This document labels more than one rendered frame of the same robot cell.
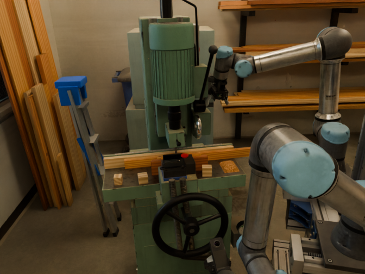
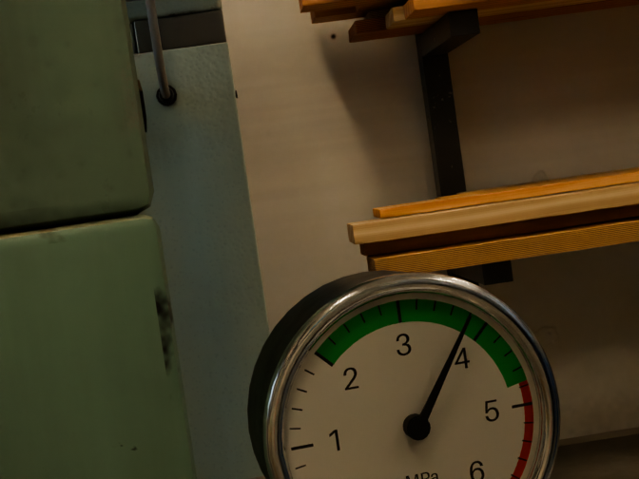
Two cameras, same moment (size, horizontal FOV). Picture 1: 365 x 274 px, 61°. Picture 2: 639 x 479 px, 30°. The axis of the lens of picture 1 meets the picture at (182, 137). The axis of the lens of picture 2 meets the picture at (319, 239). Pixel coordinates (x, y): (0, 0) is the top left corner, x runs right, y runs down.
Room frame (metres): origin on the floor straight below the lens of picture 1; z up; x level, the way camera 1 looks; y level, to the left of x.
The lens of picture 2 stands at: (0.84, -0.23, 0.71)
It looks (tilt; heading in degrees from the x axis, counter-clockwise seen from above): 3 degrees down; 357
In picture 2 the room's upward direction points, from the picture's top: 8 degrees counter-clockwise
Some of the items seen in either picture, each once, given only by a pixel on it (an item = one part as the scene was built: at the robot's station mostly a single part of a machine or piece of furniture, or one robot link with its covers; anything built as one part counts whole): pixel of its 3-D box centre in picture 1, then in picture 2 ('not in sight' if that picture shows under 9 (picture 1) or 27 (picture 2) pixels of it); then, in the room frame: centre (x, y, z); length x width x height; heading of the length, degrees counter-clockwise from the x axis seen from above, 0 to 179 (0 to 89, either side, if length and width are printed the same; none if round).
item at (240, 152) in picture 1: (190, 157); not in sight; (1.27, -0.03, 0.92); 0.60 x 0.02 x 0.04; 99
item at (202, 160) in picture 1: (180, 165); not in sight; (1.18, 0.01, 0.93); 0.25 x 0.01 x 0.07; 99
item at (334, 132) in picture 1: (333, 139); not in sight; (1.29, -0.69, 0.98); 0.13 x 0.12 x 0.14; 168
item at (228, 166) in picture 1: (228, 164); not in sight; (1.21, -0.20, 0.91); 0.10 x 0.07 x 0.02; 9
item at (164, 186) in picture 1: (177, 182); not in sight; (1.07, 0.02, 0.92); 0.15 x 0.13 x 0.09; 99
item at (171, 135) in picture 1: (175, 135); not in sight; (1.28, 0.03, 1.03); 0.14 x 0.07 x 0.09; 9
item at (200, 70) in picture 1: (198, 80); not in sight; (1.50, -0.09, 1.23); 0.09 x 0.08 x 0.15; 9
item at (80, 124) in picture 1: (92, 160); not in sight; (1.94, 0.64, 0.58); 0.27 x 0.25 x 1.16; 92
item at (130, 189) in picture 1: (175, 181); not in sight; (1.15, 0.04, 0.87); 0.61 x 0.30 x 0.06; 99
